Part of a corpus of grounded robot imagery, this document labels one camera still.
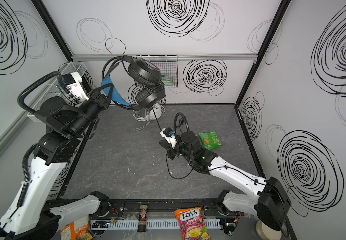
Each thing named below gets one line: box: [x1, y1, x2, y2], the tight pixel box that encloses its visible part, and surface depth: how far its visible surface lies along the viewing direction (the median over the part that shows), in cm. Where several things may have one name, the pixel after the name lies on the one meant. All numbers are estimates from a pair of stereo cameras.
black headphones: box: [101, 55, 166, 111], surface depth 44 cm
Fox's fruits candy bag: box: [174, 207, 213, 240], surface depth 68 cm
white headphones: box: [132, 104, 166, 121], surface depth 110 cm
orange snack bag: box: [60, 214, 94, 240], surface depth 66 cm
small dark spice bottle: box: [137, 204, 148, 232], surface depth 70 cm
